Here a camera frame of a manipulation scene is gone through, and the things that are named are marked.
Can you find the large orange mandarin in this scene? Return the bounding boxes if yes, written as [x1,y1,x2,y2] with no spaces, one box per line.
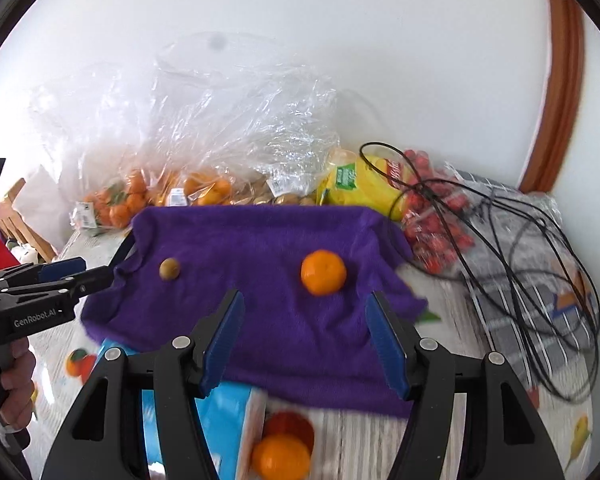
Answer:
[300,249,347,297]

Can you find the clear bag of kumquats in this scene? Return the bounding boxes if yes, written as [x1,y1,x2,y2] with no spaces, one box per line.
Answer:
[144,32,340,195]

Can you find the small brown-green fruit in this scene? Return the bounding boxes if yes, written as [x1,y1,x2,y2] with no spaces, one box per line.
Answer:
[159,258,181,282]

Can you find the grey checked fabric package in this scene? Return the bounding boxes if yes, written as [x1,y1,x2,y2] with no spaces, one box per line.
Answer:
[451,168,600,399]

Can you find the wooden chair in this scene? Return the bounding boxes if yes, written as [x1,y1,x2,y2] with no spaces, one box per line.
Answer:
[0,178,56,262]

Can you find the blue tissue pack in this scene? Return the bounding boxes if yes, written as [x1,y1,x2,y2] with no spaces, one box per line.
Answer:
[97,336,269,480]

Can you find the white plastic bag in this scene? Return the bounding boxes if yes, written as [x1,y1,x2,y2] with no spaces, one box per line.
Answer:
[12,166,72,254]

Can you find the purple towel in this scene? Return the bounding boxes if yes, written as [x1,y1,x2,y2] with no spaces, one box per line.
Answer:
[81,205,427,418]

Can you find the brown door frame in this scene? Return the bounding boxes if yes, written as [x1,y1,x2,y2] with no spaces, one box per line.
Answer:
[518,0,585,193]

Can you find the black cable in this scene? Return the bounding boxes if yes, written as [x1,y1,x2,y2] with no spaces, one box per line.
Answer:
[358,141,600,403]

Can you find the black tray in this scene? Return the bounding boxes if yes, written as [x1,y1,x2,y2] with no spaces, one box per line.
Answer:
[108,230,135,272]

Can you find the yellow snack bag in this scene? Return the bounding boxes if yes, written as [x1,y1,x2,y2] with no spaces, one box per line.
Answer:
[316,148,413,221]

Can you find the bag of red fruits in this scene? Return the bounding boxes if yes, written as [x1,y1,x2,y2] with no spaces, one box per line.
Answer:
[402,150,475,275]

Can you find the person's left hand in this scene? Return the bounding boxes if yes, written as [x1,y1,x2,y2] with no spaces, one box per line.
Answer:
[1,338,36,430]

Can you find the clear bag of mandarins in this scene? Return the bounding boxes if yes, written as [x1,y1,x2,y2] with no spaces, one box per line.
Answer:
[59,58,182,236]

